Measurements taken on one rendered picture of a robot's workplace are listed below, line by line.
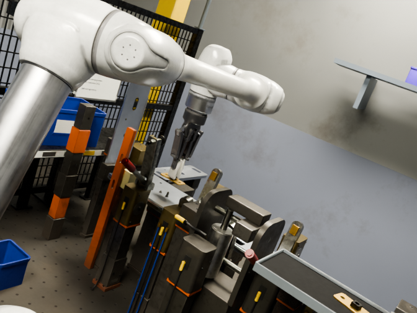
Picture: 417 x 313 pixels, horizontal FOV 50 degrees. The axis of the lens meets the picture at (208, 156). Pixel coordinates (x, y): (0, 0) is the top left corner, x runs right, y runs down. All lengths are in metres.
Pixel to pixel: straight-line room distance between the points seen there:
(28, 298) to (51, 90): 0.71
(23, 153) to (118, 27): 0.28
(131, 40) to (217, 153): 3.04
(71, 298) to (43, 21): 0.84
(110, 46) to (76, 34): 0.08
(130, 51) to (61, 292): 0.86
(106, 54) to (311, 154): 2.85
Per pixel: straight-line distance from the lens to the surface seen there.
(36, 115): 0.88
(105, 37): 0.86
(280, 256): 1.01
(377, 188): 3.52
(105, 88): 1.91
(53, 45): 0.89
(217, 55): 1.39
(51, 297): 1.44
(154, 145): 1.33
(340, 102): 3.52
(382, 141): 3.49
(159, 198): 1.50
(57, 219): 1.67
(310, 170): 3.58
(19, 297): 1.42
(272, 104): 1.36
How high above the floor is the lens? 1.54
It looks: 14 degrees down
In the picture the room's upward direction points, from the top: 20 degrees clockwise
